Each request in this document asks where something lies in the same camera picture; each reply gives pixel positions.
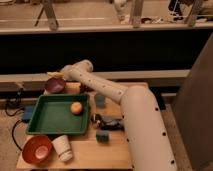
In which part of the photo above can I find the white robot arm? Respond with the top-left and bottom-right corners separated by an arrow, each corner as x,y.
61,60 -> 177,171

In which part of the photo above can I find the purple bowl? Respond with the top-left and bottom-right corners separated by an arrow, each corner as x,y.
44,78 -> 66,94

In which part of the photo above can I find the red bowl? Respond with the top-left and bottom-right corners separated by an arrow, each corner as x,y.
22,135 -> 52,165

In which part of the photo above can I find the grey blue cup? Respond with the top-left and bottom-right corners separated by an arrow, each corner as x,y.
94,93 -> 105,108

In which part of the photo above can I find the bunch of dark grapes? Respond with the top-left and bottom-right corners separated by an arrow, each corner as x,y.
79,84 -> 93,93

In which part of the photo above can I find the orange fruit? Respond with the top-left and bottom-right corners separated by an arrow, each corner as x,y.
70,102 -> 83,115

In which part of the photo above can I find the black silver toy heap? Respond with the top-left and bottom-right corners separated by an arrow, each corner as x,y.
90,113 -> 124,130

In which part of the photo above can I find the green blue sponge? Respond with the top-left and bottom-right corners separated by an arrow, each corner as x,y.
96,130 -> 109,143

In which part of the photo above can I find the green plastic tray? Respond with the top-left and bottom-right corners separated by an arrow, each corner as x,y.
26,94 -> 90,135

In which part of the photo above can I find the white paper cup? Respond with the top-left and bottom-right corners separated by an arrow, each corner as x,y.
52,135 -> 73,162

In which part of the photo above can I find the blue box on floor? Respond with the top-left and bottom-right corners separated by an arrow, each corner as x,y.
22,105 -> 34,122

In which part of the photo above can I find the black cable on floor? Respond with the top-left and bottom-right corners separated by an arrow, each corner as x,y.
3,87 -> 25,118

